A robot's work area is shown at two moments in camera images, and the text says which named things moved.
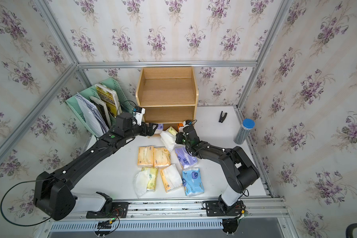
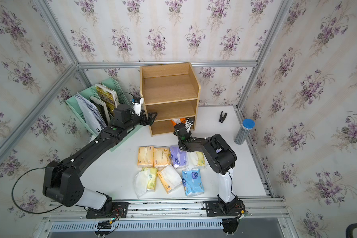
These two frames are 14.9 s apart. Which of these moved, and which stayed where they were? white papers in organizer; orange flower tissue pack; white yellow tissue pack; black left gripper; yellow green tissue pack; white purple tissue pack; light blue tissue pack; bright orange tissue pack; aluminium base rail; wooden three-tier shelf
Moved: white purple tissue pack; black left gripper; white yellow tissue pack; bright orange tissue pack
Stayed: aluminium base rail; light blue tissue pack; wooden three-tier shelf; yellow green tissue pack; orange flower tissue pack; white papers in organizer
